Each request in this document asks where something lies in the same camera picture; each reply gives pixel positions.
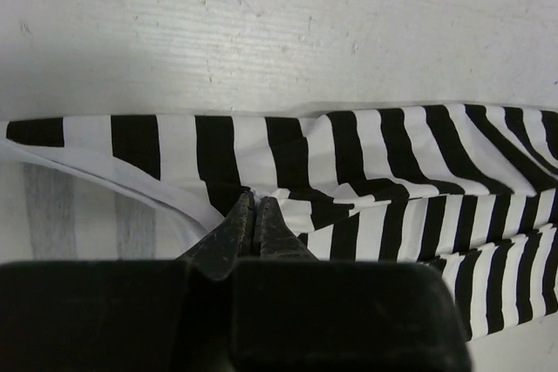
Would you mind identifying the black white striped tank top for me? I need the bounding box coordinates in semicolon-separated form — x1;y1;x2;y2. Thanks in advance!
1;104;557;340

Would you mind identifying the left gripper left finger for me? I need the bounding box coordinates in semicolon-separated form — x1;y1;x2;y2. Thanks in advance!
179;192;255;281

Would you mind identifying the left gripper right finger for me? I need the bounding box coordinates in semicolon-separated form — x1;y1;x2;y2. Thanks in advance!
255;197;317;260

